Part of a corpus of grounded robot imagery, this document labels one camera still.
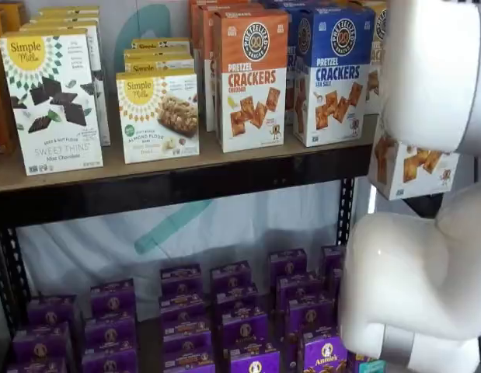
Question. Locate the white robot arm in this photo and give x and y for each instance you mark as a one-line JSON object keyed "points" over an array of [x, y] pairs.
{"points": [[419, 58]]}

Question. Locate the orange white pretzel crackers box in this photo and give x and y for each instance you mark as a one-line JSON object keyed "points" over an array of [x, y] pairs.
{"points": [[196, 46], [252, 116], [209, 58]]}

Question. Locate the wooden shelf board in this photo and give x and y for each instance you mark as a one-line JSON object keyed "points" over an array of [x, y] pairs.
{"points": [[166, 169]]}

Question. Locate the purple Annie's box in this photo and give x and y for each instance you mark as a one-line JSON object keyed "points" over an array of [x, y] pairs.
{"points": [[236, 302], [254, 362], [186, 330], [288, 265], [37, 366], [189, 369], [299, 290], [325, 355], [41, 342], [244, 331], [109, 361], [181, 280], [333, 258], [112, 297], [110, 330], [182, 307], [354, 363], [313, 320], [231, 276], [51, 311], [189, 353]]}

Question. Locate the Simple Mills almond bars box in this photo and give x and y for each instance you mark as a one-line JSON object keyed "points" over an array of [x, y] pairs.
{"points": [[158, 62], [162, 44], [158, 116]]}

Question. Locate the blue white pretzel crackers box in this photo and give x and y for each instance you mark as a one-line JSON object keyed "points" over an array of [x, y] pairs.
{"points": [[302, 3], [290, 77], [333, 116]]}

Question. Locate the dark metal wooden shelf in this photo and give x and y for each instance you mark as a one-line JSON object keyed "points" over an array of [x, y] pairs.
{"points": [[88, 241]]}

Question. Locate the Simple Mills sweet thins box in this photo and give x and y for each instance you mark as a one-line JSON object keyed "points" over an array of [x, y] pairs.
{"points": [[49, 116], [69, 10], [65, 18], [102, 97]]}

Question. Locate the teal box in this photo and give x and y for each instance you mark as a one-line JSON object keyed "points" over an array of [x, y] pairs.
{"points": [[373, 367]]}

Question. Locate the black metal rack frame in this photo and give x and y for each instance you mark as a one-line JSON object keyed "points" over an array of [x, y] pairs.
{"points": [[147, 194]]}

